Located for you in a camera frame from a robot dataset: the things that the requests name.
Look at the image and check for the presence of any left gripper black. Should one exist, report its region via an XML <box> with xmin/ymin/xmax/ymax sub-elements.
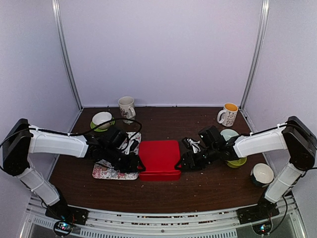
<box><xmin>104</xmin><ymin>145</ymin><xmax>146</xmax><ymax>174</ymax></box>

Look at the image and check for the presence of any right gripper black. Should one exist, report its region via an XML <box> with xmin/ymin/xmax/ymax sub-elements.
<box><xmin>174</xmin><ymin>145</ymin><xmax>218</xmax><ymax>171</ymax></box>

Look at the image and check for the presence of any red box base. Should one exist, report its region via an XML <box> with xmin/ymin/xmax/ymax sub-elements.
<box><xmin>139</xmin><ymin>171</ymin><xmax>181</xmax><ymax>181</ymax></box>

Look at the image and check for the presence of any red box lid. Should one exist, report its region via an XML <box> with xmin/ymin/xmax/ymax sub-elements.
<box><xmin>138</xmin><ymin>140</ymin><xmax>180</xmax><ymax>174</ymax></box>

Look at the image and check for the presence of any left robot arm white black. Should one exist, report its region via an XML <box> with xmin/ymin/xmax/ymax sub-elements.
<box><xmin>0</xmin><ymin>119</ymin><xmax>145</xmax><ymax>220</ymax></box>

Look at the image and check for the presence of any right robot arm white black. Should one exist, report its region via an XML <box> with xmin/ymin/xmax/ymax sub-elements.
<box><xmin>175</xmin><ymin>116</ymin><xmax>317</xmax><ymax>219</ymax></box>

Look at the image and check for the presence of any floral rectangular tray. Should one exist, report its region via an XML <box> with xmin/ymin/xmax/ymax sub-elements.
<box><xmin>92</xmin><ymin>132</ymin><xmax>139</xmax><ymax>180</ymax></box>

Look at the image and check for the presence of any lime green bowl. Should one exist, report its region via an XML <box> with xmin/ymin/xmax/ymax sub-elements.
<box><xmin>226</xmin><ymin>157</ymin><xmax>247</xmax><ymax>168</ymax></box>

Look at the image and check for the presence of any light blue bowl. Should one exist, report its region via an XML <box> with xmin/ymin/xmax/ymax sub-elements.
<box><xmin>220</xmin><ymin>129</ymin><xmax>239</xmax><ymax>141</ymax></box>

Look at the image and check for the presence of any floral cream mug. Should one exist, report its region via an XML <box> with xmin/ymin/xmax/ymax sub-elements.
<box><xmin>118</xmin><ymin>96</ymin><xmax>136</xmax><ymax>124</ymax></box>

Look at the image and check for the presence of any green saucer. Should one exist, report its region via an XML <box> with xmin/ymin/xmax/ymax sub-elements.
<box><xmin>90</xmin><ymin>121</ymin><xmax>115</xmax><ymax>132</ymax></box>

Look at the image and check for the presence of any white mug orange inside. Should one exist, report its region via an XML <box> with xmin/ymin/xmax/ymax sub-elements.
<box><xmin>217</xmin><ymin>103</ymin><xmax>239</xmax><ymax>127</ymax></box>

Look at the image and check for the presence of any dark blue white bowl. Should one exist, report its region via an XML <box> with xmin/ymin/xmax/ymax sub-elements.
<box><xmin>250</xmin><ymin>163</ymin><xmax>274</xmax><ymax>188</ymax></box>

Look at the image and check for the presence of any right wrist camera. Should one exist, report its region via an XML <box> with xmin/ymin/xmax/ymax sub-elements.
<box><xmin>182</xmin><ymin>137</ymin><xmax>201</xmax><ymax>154</ymax></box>

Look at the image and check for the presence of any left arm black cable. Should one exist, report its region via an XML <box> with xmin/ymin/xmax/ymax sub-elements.
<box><xmin>0</xmin><ymin>118</ymin><xmax>143</xmax><ymax>172</ymax></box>

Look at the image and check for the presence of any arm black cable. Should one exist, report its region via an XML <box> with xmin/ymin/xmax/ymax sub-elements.
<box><xmin>0</xmin><ymin>118</ymin><xmax>143</xmax><ymax>172</ymax></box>
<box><xmin>268</xmin><ymin>123</ymin><xmax>317</xmax><ymax>235</ymax></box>

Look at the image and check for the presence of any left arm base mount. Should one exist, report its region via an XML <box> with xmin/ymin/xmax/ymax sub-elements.
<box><xmin>41</xmin><ymin>190</ymin><xmax>89</xmax><ymax>238</ymax></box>

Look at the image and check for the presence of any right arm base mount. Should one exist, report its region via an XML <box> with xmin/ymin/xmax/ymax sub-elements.
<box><xmin>236</xmin><ymin>192</ymin><xmax>280</xmax><ymax>236</ymax></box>

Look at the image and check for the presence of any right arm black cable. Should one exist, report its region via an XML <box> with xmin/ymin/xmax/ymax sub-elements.
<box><xmin>268</xmin><ymin>123</ymin><xmax>317</xmax><ymax>235</ymax></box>

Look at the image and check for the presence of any right aluminium frame post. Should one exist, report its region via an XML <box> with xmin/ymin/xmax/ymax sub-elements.
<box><xmin>240</xmin><ymin>0</ymin><xmax>270</xmax><ymax>111</ymax></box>

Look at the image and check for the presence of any aluminium frame post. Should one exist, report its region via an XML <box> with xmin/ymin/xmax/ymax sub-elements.
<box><xmin>240</xmin><ymin>0</ymin><xmax>270</xmax><ymax>111</ymax></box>
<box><xmin>52</xmin><ymin>0</ymin><xmax>83</xmax><ymax>110</ymax></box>

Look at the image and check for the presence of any left aluminium frame post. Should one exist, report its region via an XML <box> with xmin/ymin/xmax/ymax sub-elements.
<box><xmin>52</xmin><ymin>0</ymin><xmax>83</xmax><ymax>110</ymax></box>

